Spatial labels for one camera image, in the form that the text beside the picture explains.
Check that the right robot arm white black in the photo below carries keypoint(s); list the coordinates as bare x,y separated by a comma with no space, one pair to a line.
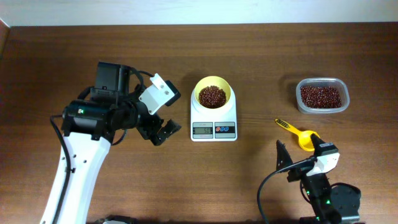
331,203

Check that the red beans in bowl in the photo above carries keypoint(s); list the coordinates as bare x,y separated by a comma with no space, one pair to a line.
212,97

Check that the white digital kitchen scale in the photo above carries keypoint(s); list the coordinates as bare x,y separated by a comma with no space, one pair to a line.
219,124

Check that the red beans in container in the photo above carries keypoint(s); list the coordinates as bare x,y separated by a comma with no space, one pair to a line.
320,97

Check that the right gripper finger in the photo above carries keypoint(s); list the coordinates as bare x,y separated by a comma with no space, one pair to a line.
316,140
283,156

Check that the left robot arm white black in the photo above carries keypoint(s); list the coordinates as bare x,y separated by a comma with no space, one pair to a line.
119,100

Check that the clear plastic container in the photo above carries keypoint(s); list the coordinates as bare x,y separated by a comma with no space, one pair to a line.
323,82

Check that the yellow measuring scoop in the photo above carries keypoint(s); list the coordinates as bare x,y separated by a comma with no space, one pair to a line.
304,137

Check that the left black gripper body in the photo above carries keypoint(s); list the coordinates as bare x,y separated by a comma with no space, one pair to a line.
154,129

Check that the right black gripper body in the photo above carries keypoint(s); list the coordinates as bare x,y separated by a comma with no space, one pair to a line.
301,173

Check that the yellow plastic bowl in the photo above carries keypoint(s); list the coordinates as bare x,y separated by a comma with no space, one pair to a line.
210,81

